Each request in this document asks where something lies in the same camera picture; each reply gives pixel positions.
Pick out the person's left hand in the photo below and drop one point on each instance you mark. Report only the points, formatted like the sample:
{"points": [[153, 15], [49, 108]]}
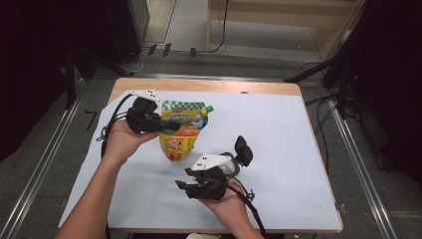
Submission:
{"points": [[121, 141]]}

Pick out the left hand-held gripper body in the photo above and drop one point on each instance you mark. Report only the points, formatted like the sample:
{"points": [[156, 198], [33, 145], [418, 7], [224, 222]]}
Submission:
{"points": [[144, 119]]}

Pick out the light wooden furniture frame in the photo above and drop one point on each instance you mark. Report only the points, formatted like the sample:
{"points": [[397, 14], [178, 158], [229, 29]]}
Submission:
{"points": [[265, 18]]}

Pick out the clear jar with black lid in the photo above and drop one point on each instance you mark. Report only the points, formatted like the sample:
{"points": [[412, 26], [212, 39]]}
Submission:
{"points": [[244, 151]]}

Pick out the metal floor rail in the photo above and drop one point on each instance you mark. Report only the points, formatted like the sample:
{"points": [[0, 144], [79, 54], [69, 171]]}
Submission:
{"points": [[361, 172], [199, 77], [40, 169]]}

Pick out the wooden table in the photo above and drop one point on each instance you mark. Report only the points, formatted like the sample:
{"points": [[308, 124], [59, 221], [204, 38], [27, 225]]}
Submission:
{"points": [[199, 85]]}

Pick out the white table sheet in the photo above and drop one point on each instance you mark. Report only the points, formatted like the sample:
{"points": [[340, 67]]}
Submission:
{"points": [[298, 149]]}

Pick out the black metal stand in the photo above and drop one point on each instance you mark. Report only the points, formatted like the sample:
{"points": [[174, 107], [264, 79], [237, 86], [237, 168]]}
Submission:
{"points": [[308, 71], [70, 83]]}

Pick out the small black floor bracket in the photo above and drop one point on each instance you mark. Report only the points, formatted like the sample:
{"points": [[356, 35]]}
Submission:
{"points": [[166, 49], [152, 49], [193, 52]]}

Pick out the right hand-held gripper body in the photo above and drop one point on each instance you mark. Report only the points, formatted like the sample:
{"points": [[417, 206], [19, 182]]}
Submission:
{"points": [[209, 186]]}

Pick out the person's right hand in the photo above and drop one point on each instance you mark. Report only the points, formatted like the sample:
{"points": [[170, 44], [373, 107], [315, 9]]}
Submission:
{"points": [[232, 210]]}

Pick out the white crumpled object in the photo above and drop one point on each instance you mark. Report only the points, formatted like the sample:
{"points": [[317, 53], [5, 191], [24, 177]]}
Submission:
{"points": [[202, 236]]}

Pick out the yellow green spouted pouch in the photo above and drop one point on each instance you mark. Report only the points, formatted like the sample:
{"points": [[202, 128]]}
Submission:
{"points": [[185, 139]]}

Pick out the metal table corner bracket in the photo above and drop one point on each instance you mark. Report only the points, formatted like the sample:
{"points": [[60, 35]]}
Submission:
{"points": [[341, 208]]}

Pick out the black cabinet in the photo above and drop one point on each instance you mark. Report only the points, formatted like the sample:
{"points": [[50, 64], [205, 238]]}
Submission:
{"points": [[122, 30]]}

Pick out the dark curtain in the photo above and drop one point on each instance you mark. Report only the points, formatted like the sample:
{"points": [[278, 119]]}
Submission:
{"points": [[394, 83], [33, 66]]}

